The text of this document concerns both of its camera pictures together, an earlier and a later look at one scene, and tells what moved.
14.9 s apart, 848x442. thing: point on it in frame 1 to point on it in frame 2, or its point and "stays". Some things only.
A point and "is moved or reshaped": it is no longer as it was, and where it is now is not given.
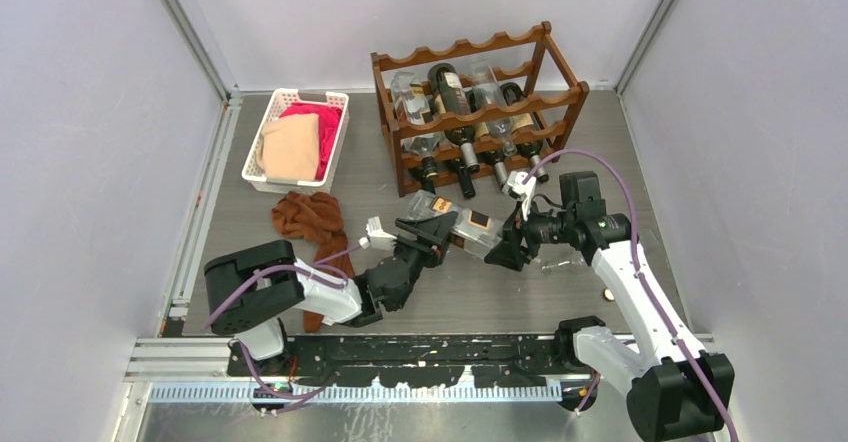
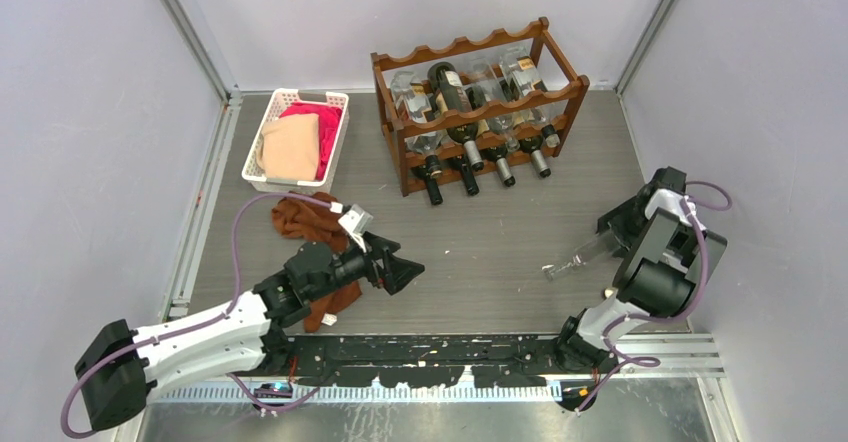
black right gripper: [508, 253] to [615, 220]
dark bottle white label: [465, 179] is moved or reshaped
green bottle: [455, 97] is moved or reshaped
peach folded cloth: [290, 147] stays
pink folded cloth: [329, 118] stays
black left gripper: [432, 236] to [395, 272]
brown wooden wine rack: [478, 106] stays
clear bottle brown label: [410, 100] stays
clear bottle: [473, 232] to [524, 73]
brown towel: [316, 216] stays
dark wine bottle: [496, 159] stays
